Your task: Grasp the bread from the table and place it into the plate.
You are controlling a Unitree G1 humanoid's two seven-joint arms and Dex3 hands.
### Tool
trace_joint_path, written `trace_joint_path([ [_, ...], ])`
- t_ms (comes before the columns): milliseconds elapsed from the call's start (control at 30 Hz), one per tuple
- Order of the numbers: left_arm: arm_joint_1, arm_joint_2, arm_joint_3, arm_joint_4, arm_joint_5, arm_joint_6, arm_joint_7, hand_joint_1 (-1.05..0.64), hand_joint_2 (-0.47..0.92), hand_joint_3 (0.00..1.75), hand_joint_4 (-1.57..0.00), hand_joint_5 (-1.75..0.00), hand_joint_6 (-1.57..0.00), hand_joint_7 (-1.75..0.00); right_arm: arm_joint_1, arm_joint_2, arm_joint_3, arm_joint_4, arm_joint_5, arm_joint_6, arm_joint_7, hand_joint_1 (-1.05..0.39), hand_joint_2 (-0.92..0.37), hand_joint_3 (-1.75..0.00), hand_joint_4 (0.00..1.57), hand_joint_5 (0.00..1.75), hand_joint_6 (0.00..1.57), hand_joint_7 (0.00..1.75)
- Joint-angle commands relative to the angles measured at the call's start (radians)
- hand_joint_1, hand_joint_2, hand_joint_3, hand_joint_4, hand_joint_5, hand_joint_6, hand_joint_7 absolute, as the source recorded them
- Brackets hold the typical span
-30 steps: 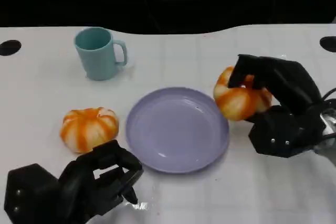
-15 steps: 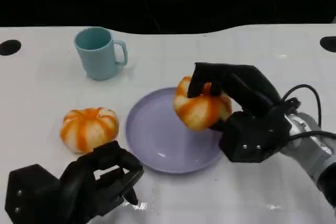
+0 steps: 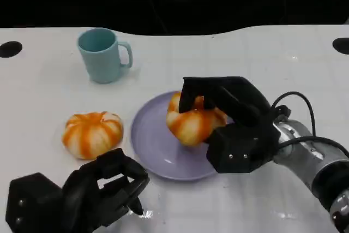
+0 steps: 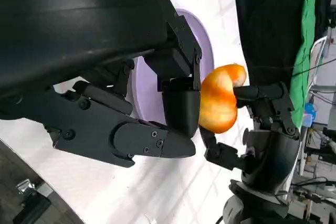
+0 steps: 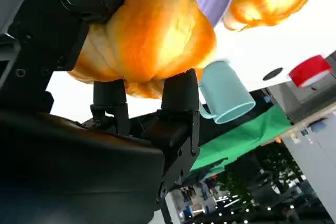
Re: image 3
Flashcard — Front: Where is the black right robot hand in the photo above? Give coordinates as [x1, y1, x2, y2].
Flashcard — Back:
[178, 76, 274, 129]

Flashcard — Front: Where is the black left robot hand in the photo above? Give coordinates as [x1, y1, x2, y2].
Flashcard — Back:
[62, 148, 151, 233]

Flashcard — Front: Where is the orange and white bread roll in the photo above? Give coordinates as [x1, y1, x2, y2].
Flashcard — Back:
[166, 92, 228, 147]
[62, 111, 124, 160]

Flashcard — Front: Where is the lilac plate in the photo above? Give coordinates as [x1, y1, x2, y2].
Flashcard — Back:
[130, 91, 235, 181]

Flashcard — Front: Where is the pale green mug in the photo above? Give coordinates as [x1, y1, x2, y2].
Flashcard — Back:
[77, 27, 134, 84]

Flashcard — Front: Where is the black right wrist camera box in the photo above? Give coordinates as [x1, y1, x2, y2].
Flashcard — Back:
[206, 122, 282, 174]

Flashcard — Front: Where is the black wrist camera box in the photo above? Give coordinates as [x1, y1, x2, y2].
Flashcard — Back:
[206, 122, 282, 174]
[5, 172, 65, 233]

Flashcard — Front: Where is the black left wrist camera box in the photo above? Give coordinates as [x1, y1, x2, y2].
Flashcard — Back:
[5, 172, 65, 233]

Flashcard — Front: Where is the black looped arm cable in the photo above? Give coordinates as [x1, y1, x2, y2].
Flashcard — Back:
[270, 91, 317, 137]
[277, 136, 349, 160]

